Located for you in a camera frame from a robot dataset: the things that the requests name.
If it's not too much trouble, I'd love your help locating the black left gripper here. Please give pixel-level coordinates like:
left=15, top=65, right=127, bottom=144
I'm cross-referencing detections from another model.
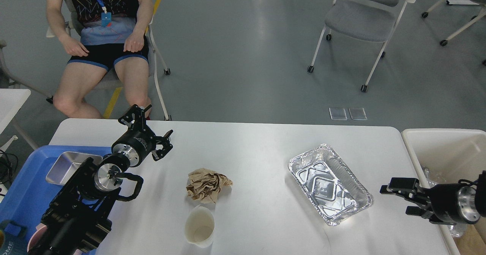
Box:
left=111, top=105, right=174, bottom=168

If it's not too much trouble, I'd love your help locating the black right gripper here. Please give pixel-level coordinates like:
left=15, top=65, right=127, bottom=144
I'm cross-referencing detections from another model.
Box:
left=380, top=177, right=481, bottom=225

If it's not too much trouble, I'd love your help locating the aluminium foil tray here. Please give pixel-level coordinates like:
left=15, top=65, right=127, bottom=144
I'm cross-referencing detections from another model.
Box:
left=288, top=144, right=374, bottom=226

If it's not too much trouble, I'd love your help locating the stainless steel tray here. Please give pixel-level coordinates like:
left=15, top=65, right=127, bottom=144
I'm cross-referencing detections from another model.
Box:
left=46, top=152, right=102, bottom=185

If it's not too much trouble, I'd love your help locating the pink mug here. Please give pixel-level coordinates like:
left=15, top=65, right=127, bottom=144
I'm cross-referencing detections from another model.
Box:
left=27, top=225, right=82, bottom=255

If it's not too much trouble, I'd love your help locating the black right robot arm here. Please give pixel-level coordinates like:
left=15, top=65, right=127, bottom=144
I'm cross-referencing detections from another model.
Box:
left=380, top=171, right=486, bottom=225

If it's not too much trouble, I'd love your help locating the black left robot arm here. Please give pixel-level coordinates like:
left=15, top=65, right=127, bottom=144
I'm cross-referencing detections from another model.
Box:
left=27, top=105, right=173, bottom=255

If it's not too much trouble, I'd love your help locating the white plastic bin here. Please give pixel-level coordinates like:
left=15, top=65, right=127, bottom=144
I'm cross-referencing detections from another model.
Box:
left=401, top=129, right=486, bottom=255

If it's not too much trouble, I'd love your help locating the foil tray in bin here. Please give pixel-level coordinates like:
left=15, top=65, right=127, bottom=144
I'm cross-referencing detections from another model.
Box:
left=421, top=166, right=467, bottom=238

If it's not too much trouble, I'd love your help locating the white chair under person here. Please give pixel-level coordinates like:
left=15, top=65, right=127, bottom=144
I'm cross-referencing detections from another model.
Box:
left=64, top=0, right=172, bottom=120

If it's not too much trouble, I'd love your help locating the crumpled brown paper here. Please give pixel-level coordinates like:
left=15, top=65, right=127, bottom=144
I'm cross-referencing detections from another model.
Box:
left=186, top=168, right=233, bottom=204

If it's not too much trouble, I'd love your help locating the clear floor plate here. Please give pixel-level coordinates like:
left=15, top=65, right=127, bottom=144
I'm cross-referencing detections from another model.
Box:
left=328, top=107, right=348, bottom=120
left=348, top=107, right=368, bottom=120

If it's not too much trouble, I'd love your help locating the white plastic cup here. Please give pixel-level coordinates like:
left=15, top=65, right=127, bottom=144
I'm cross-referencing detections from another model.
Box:
left=184, top=206, right=215, bottom=248

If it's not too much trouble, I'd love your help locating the seated person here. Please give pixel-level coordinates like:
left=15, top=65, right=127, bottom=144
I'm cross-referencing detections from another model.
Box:
left=46, top=0, right=153, bottom=119

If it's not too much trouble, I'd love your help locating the blue plastic tray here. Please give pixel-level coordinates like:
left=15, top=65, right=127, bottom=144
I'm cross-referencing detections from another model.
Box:
left=0, top=145, right=127, bottom=255

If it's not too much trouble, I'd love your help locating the white side table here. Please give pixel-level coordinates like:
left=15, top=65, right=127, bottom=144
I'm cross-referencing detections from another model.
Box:
left=0, top=89, right=39, bottom=150

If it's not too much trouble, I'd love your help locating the grey chair far left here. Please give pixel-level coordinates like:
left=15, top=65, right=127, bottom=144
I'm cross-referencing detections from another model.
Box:
left=0, top=39, right=53, bottom=104

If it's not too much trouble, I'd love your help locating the grey chair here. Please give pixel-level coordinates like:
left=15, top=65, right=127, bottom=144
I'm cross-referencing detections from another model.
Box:
left=307, top=0, right=416, bottom=93
left=0, top=39, right=53, bottom=104

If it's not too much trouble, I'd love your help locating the black cables left edge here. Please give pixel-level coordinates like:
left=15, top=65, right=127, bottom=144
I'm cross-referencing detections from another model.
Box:
left=0, top=149, right=19, bottom=195

